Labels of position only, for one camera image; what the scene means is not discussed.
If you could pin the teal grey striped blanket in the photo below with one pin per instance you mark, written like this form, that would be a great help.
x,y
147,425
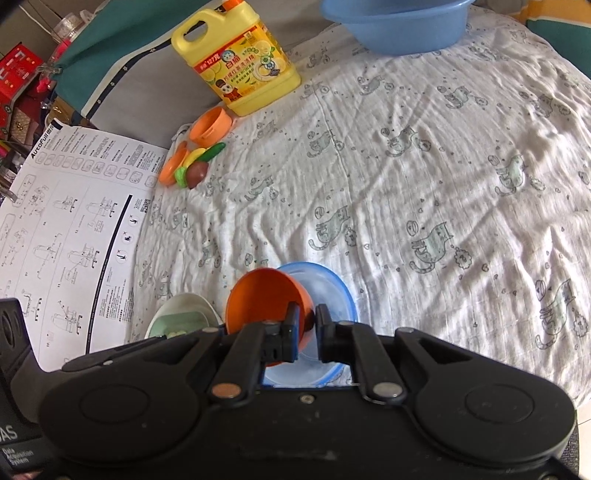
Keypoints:
x,y
122,74

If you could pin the white cat-print cloth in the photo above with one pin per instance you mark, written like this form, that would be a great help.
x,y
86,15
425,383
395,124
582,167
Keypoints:
x,y
449,190

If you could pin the white printed instruction sheet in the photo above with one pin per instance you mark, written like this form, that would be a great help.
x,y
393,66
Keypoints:
x,y
69,237

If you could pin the yellow dish soap jug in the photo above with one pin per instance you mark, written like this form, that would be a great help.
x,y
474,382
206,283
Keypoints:
x,y
232,50

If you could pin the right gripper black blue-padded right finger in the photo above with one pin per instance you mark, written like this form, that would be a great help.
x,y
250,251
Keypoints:
x,y
357,345

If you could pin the orange small dish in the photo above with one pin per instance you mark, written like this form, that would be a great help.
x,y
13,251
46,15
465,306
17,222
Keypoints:
x,y
166,176

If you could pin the orange small bowl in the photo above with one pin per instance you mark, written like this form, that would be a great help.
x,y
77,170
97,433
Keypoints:
x,y
263,295

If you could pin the toy yellow banana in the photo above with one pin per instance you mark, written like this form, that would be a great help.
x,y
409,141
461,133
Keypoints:
x,y
192,156

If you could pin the large white round plate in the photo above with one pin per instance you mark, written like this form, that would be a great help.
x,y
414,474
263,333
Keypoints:
x,y
188,302

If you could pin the red box on shelf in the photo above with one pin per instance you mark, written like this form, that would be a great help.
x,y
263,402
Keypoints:
x,y
18,69

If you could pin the green square plate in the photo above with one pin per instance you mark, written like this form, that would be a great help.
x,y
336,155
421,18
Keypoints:
x,y
172,325

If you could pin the toy brown fruit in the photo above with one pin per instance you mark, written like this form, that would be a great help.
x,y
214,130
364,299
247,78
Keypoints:
x,y
196,173

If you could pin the orange cup on side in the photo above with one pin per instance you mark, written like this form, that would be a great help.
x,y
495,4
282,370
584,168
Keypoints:
x,y
210,127

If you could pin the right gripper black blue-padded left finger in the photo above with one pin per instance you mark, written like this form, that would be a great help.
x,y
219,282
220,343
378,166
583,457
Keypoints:
x,y
249,351

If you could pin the toy green vegetable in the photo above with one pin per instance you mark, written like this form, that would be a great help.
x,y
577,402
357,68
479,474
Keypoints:
x,y
211,152

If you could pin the blue plastic basin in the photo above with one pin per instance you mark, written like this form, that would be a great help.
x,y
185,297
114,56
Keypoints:
x,y
399,27

